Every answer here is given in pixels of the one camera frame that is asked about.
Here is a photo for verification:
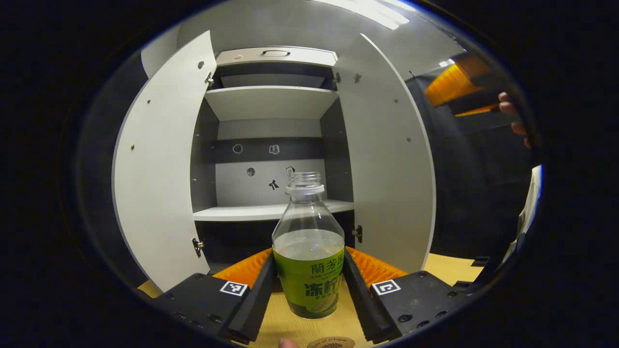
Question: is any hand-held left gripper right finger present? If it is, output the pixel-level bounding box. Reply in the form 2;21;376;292
341;246;477;345

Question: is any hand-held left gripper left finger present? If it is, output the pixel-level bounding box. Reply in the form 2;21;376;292
154;247;279;345

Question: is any green label clear bottle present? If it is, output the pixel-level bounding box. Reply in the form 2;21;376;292
272;172;345;319

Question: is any white cabinet door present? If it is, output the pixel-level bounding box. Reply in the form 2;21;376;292
331;33;437;274
111;30;218;292

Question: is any white and grey cabinet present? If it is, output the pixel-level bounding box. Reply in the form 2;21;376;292
190;46;363;276

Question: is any white cabinet drawer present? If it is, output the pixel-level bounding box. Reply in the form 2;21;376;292
215;47;338;67

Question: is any black backdrop cloth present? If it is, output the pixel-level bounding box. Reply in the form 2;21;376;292
77;48;537;286

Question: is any person's white clothing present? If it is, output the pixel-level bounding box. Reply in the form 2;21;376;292
503;164;543;271

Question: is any long ceiling light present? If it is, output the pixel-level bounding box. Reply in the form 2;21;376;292
309;0;416;30

